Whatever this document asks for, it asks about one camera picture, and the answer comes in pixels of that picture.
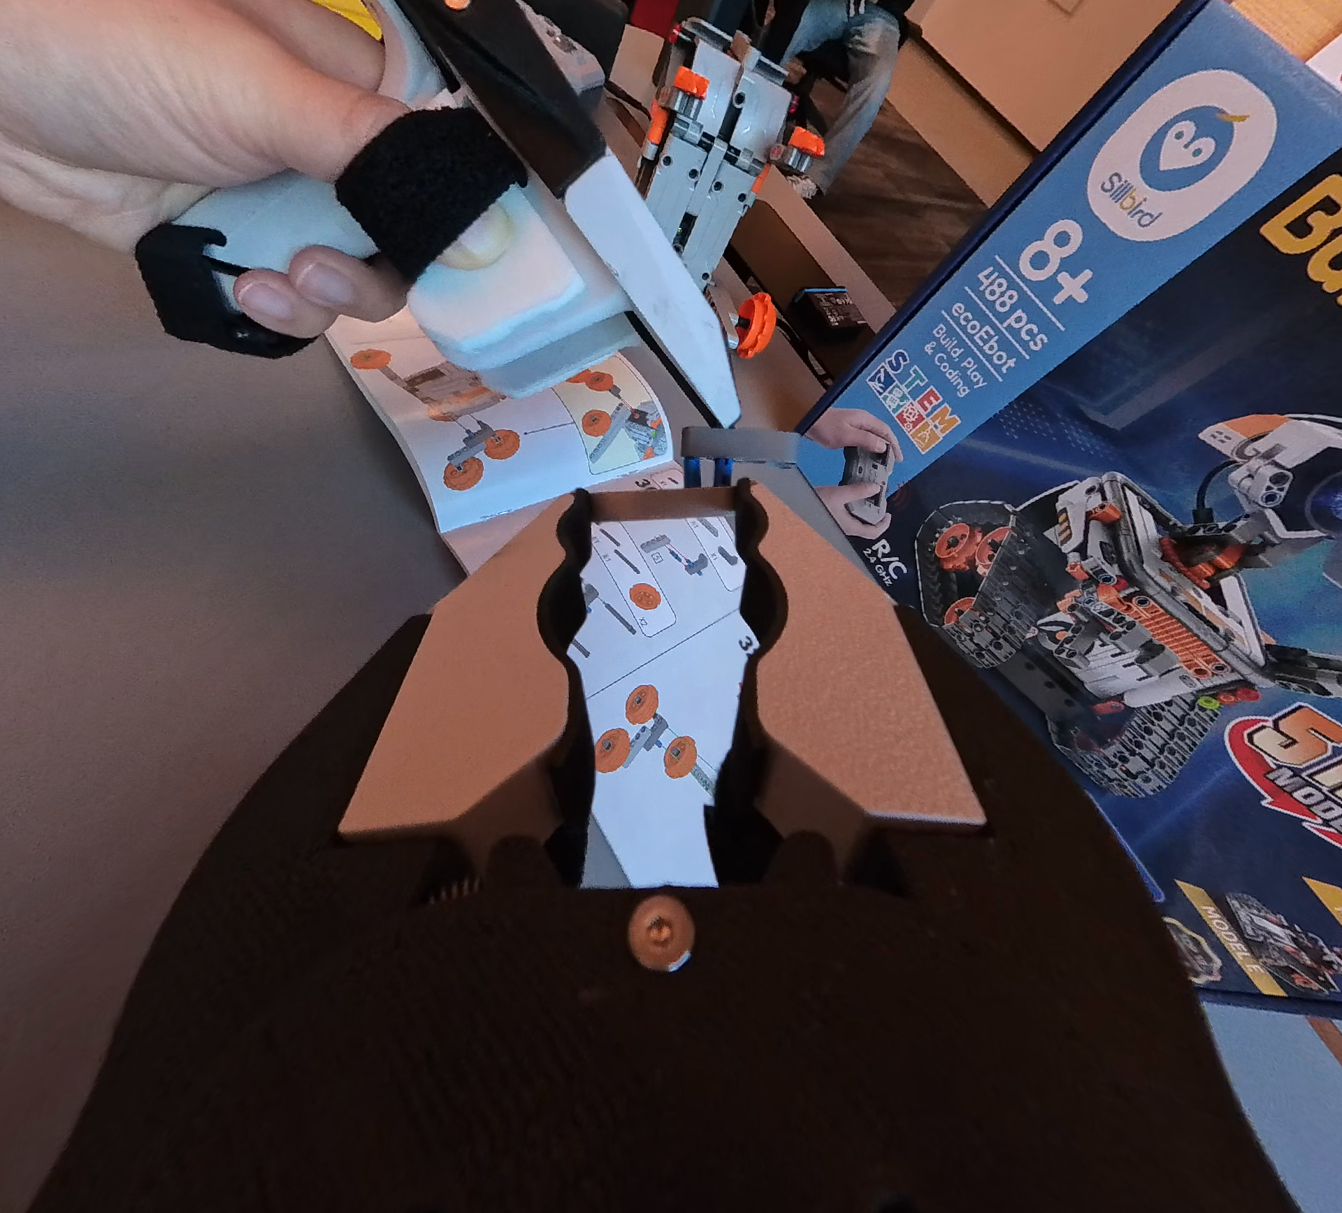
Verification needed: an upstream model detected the small black device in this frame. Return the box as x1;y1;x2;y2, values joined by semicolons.
792;287;877;336

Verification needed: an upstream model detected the person's left hand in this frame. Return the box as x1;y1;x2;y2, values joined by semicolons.
0;0;518;341

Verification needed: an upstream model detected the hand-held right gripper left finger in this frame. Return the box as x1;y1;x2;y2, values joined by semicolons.
336;488;598;888

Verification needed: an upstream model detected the grey desk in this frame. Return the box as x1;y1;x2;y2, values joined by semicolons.
0;28;1342;1213

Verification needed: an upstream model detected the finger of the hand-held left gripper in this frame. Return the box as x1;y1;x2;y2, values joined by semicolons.
567;150;744;431

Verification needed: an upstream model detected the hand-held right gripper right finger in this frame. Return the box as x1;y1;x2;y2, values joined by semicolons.
708;475;990;888

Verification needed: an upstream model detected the grey orange toy robot model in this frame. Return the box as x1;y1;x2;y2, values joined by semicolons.
634;18;831;292

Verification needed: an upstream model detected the open instruction booklet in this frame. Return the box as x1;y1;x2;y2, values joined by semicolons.
324;312;760;892

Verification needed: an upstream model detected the blue toy kit box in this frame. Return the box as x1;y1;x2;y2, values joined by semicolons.
797;0;1342;1018

